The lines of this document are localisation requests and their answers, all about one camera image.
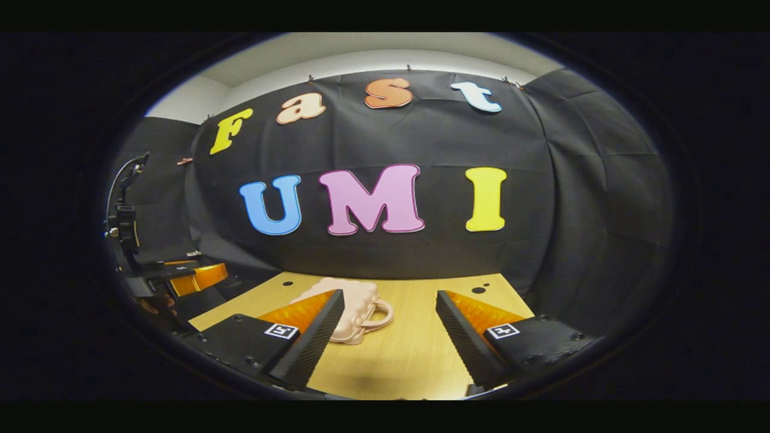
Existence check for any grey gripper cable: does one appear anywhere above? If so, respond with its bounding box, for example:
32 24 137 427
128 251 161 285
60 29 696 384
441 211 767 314
106 153 150 236

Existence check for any pink suitcase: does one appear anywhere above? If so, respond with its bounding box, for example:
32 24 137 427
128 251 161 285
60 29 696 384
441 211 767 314
290 277 395 345

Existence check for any black backdrop cloth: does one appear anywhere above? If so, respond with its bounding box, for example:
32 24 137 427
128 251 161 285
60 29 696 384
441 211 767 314
111 67 676 337

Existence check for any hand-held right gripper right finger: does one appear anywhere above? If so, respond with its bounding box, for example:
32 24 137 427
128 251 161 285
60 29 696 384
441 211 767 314
436 290 599 390

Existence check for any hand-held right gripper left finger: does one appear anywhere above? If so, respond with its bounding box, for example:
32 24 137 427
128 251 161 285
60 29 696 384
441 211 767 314
183 289 345 390

